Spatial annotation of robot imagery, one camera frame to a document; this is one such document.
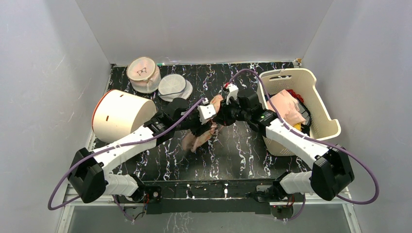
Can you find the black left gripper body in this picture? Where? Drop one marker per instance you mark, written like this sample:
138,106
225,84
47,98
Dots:
192,122

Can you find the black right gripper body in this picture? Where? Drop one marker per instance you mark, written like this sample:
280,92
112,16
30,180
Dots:
227,114

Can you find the peach patterned mesh laundry bag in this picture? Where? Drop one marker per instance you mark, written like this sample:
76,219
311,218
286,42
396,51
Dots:
192,142

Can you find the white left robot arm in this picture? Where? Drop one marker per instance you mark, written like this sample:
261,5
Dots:
91,174

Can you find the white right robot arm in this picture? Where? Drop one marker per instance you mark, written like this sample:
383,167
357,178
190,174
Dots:
331,171

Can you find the white round mesh laundry bag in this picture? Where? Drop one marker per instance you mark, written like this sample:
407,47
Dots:
174,86

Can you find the pink round mesh laundry bag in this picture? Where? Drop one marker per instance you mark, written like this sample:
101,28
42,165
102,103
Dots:
144,75

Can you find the cream plastic laundry basket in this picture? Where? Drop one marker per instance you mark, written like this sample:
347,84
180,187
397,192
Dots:
318,103

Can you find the pink garment in basket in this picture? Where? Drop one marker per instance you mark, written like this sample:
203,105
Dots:
287,107

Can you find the red lace garment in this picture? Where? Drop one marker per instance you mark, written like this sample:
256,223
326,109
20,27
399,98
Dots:
295,95

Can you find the yellow garment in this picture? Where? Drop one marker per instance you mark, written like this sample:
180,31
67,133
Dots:
299,126

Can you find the cream cylindrical bin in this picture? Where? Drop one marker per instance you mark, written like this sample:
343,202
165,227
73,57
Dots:
118,114

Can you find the grey black garment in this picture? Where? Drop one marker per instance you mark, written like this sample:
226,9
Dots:
306,114

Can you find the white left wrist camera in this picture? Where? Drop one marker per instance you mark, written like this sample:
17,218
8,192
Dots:
206,111

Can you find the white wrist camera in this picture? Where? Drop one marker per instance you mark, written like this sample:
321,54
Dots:
231,91
206,111

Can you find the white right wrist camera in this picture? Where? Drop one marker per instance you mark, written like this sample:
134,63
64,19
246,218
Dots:
231,91

